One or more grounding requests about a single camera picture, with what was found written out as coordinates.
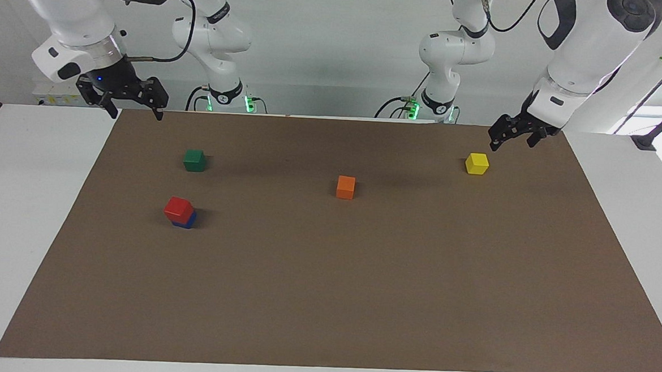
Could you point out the white power strip box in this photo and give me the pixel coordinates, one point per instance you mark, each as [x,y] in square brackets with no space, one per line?
[49,94]

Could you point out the orange cube block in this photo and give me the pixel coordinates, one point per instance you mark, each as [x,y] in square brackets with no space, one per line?
[345,188]

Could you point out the brown table mat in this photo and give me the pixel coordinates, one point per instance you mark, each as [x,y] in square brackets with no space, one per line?
[325,288]

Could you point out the green cube block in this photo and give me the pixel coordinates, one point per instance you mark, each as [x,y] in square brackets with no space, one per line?
[194,161]

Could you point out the red cube block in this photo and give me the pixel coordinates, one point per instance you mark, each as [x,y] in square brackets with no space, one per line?
[178,209]

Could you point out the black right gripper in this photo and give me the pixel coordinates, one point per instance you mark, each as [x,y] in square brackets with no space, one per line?
[115,81]

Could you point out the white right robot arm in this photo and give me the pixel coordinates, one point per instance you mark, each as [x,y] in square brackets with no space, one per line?
[68,8]

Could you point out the blue cube block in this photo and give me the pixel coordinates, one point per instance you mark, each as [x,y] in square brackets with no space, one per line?
[190,223]

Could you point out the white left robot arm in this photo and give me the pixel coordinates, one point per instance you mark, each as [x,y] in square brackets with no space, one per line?
[588,41]

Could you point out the yellow cube block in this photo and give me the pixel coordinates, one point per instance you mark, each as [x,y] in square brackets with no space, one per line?
[477,164]

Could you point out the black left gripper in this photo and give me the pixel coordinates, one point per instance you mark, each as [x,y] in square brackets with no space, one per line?
[532,123]

